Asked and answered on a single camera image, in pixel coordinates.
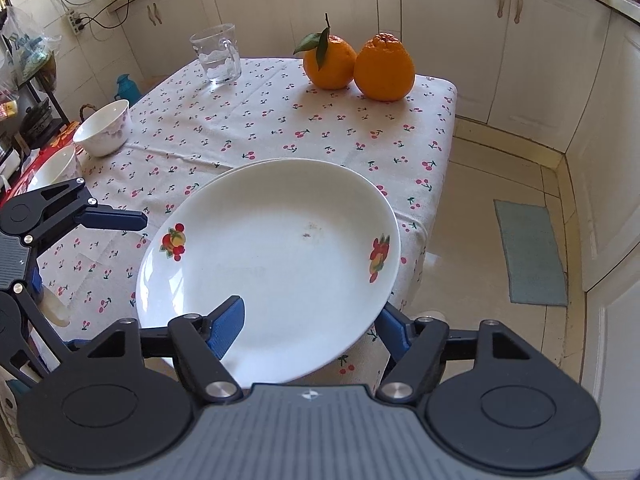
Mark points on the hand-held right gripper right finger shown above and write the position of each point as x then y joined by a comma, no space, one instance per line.
397,332

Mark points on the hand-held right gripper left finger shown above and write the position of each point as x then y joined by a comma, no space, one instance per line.
227,325

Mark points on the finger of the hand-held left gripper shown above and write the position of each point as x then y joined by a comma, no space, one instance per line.
37,317
115,220

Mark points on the white ceramic bowl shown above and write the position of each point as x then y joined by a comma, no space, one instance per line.
52,170
105,132

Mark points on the white fruit print plate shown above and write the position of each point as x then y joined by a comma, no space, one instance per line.
280,250
235,169

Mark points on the person's left hand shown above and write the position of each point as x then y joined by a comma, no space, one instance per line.
56,307

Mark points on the wicker basket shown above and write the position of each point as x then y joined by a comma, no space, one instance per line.
87,110

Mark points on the black metal rack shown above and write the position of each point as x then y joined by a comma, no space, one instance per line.
55,105

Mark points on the blue thermos jug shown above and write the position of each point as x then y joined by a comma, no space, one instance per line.
127,89

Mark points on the grey green floor mat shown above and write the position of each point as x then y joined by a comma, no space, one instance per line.
532,255

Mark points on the cherry print tablecloth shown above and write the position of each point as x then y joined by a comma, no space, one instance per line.
250,110

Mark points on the clear glass mug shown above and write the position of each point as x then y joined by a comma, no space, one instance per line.
217,57

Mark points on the clear plastic bag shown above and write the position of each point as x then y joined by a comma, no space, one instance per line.
27,45

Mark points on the white power strip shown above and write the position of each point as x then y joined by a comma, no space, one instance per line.
76,22

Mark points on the bumpy orange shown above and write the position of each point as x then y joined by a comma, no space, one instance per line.
385,67

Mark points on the orange with green leaf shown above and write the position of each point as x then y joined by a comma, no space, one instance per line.
330,62

